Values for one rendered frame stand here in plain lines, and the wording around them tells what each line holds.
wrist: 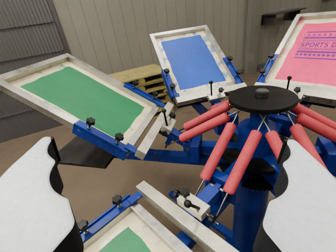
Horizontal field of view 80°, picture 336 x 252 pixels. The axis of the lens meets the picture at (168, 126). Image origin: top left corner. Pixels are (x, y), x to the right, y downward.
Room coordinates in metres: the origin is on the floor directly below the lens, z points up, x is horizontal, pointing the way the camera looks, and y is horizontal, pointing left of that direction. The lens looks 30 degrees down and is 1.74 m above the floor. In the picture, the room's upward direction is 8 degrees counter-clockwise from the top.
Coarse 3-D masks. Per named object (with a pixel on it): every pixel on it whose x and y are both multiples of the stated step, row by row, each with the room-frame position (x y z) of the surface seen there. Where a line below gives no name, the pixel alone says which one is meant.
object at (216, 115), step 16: (208, 112) 1.02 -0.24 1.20; (224, 112) 0.89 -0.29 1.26; (288, 112) 0.79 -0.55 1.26; (304, 112) 0.85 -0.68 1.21; (192, 128) 0.94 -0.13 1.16; (208, 128) 0.89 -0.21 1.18; (224, 128) 0.82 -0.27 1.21; (320, 128) 0.73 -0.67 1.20; (224, 144) 0.76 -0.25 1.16; (256, 144) 0.69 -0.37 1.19; (272, 144) 0.67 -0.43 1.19; (304, 144) 0.66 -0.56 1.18; (208, 160) 0.72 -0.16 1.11; (240, 160) 0.65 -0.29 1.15; (320, 160) 0.60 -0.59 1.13; (208, 176) 0.67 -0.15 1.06; (240, 176) 0.61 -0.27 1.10
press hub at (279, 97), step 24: (240, 96) 0.92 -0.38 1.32; (264, 96) 0.86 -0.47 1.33; (288, 96) 0.84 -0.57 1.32; (240, 144) 0.87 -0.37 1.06; (264, 144) 0.79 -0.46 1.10; (264, 168) 0.71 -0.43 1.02; (240, 192) 0.84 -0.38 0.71; (264, 192) 0.80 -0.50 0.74; (240, 216) 0.83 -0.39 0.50; (240, 240) 0.82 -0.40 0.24
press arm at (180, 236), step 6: (246, 174) 0.78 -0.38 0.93; (240, 180) 0.74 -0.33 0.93; (216, 204) 0.62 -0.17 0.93; (216, 210) 0.59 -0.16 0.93; (222, 210) 0.62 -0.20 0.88; (204, 222) 0.54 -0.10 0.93; (210, 222) 0.56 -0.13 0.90; (180, 234) 0.50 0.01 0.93; (186, 234) 0.50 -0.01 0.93; (180, 240) 0.48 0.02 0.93; (186, 240) 0.47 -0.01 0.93; (192, 240) 0.48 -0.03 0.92; (192, 246) 0.48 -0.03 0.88
